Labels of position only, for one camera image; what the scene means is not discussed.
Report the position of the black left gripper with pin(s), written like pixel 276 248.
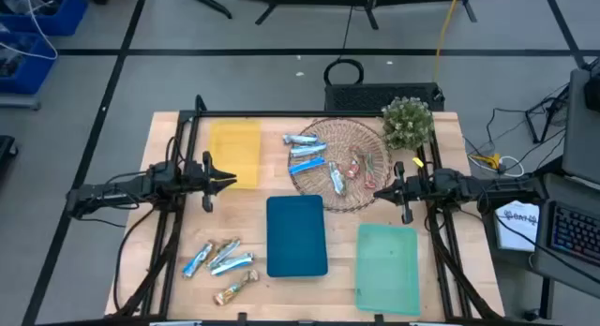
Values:
pixel 208 204

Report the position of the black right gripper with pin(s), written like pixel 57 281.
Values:
pixel 408 216

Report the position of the red green granola bar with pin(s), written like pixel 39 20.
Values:
pixel 369 171

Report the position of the silver green granola bar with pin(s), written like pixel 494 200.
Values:
pixel 337 178

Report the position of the green brown granola bar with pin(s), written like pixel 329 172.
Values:
pixel 223 252

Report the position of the blue brown granola bar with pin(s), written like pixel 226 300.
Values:
pixel 197 260

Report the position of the bright blue granola bar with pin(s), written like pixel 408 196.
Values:
pixel 307 166

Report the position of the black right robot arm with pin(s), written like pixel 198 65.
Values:
pixel 492 190

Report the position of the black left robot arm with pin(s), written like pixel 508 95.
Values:
pixel 117 190

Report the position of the orange brown granola bar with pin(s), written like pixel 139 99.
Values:
pixel 234 288

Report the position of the yellow translucent plastic bin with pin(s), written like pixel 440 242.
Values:
pixel 234 148

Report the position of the small potted green plant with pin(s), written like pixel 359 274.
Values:
pixel 408 122

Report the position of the round wicker tray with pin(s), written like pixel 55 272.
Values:
pixel 342 138

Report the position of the green translucent plastic bin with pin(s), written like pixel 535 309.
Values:
pixel 388 270

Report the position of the blue plastic bin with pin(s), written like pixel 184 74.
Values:
pixel 296 237

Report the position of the black computer case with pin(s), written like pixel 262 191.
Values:
pixel 384 97

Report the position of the yellow power plug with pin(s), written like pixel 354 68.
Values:
pixel 490 161

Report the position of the white printed box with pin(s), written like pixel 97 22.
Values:
pixel 515 237

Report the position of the grey side desk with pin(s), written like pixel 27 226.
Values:
pixel 544 241

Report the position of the small black floor stand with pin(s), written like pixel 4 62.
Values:
pixel 550 108

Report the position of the black stand leg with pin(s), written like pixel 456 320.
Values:
pixel 201 0

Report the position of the backlit black keyboard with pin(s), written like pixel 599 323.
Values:
pixel 576 232

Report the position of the grey flat panel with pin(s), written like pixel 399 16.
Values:
pixel 581 138

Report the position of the blue storage crate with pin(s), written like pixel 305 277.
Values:
pixel 65 17
pixel 35 70

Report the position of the black floor equipment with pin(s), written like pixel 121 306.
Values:
pixel 7 150

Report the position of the black device on panel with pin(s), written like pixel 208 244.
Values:
pixel 593 89

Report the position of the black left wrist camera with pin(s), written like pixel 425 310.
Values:
pixel 193 180

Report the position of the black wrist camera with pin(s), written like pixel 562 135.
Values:
pixel 424 185
pixel 193 180

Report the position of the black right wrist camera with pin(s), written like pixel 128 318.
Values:
pixel 424 185

